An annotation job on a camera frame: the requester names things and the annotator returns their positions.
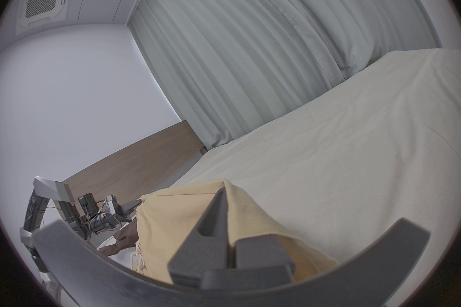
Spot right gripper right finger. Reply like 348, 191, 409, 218
234, 235, 297, 281

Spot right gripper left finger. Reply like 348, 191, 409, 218
167, 189, 231, 286

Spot beige shorts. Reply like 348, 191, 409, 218
131, 180, 339, 284

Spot bed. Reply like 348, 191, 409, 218
61, 48, 461, 299

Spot brown garment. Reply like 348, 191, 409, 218
99, 221, 140, 256

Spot white garment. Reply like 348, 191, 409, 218
95, 237, 139, 275

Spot pale green curtain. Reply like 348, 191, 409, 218
128, 0, 443, 149

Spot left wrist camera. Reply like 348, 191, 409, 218
104, 194, 120, 213

